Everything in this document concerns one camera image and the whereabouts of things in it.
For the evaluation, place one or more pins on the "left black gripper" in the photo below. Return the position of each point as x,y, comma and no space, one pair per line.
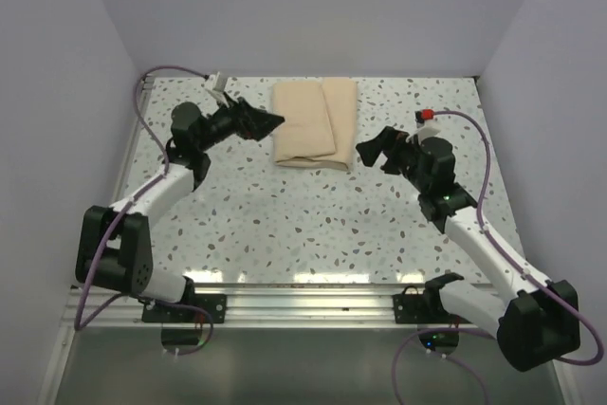
249,128

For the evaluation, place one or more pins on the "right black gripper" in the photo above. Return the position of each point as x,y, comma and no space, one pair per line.
395,141

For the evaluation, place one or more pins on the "beige cloth wrap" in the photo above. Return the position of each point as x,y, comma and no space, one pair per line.
321,120

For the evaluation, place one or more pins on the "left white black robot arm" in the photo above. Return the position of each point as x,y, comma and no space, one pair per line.
115,251

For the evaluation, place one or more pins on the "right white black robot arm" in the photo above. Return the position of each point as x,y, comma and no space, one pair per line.
531,317

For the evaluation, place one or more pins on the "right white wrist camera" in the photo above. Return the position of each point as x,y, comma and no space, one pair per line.
426,124

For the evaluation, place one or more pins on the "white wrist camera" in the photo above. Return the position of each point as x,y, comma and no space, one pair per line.
426,124
216,88

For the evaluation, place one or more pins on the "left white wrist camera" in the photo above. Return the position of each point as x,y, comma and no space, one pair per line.
216,88

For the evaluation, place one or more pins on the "aluminium left side rail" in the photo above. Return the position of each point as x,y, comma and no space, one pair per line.
140,99

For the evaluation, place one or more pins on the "aluminium rail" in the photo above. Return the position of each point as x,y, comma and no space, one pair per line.
140,99
265,306

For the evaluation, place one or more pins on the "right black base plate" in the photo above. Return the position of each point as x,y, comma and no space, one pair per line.
410,307

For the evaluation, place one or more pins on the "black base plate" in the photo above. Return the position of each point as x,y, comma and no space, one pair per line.
410,307
215,304

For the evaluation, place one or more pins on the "aluminium front rail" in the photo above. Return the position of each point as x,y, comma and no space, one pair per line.
265,306

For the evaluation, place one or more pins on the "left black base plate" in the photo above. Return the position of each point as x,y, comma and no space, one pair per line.
215,304

